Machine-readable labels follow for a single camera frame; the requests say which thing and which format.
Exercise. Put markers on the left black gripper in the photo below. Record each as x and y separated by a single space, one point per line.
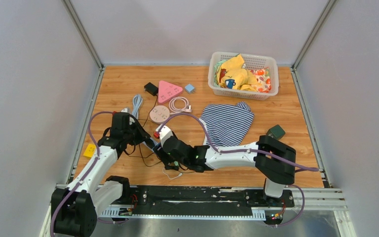
142 134

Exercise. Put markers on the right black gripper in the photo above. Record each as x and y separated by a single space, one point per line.
164 156

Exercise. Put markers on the light blue power strip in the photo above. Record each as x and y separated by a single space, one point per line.
153 145

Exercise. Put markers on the black adapter with cable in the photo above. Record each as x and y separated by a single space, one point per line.
144 153

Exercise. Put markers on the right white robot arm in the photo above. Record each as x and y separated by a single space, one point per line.
274 159

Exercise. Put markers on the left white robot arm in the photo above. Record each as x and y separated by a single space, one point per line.
76 208

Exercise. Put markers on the pink round power strip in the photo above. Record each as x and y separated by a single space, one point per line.
159 114

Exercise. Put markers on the yellow power adapter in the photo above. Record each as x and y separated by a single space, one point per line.
89 151

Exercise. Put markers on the black adapter at back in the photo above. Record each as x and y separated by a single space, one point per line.
151 89

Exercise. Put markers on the pink triangular power strip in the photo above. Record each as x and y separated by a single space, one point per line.
167 91

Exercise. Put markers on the blue striped shirt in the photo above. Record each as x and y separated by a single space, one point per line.
227 124

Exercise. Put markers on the light blue small charger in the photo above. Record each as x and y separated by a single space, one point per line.
189 88

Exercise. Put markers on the yellow clothes in basket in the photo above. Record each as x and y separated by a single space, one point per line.
233 74

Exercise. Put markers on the dark green cube charger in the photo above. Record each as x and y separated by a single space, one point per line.
276 132

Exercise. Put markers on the white plastic basket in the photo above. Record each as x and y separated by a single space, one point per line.
253 62

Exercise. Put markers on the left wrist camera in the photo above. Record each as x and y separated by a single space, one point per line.
126 110

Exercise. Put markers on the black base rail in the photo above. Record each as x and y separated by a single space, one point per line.
184 202

